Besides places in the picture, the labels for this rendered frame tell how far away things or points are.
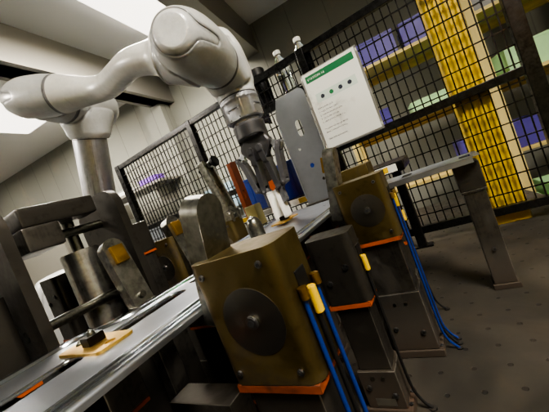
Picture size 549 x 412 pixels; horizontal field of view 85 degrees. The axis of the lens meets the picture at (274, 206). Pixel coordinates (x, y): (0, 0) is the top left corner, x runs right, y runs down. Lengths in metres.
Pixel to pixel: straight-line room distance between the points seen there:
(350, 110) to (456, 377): 0.89
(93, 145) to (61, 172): 4.86
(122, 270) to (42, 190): 5.92
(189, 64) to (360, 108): 0.76
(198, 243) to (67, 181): 5.67
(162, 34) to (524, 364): 0.74
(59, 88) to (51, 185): 5.30
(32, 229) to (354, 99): 1.01
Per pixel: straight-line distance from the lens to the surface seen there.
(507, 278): 0.83
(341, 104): 1.20
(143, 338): 0.32
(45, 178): 6.32
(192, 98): 4.28
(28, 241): 0.54
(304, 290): 0.24
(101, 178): 1.14
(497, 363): 0.64
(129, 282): 0.55
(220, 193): 0.77
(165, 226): 0.66
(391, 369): 0.53
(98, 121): 1.13
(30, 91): 1.01
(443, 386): 0.61
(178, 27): 0.56
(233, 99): 0.70
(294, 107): 0.96
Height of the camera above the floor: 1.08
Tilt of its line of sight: 3 degrees down
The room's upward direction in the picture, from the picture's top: 21 degrees counter-clockwise
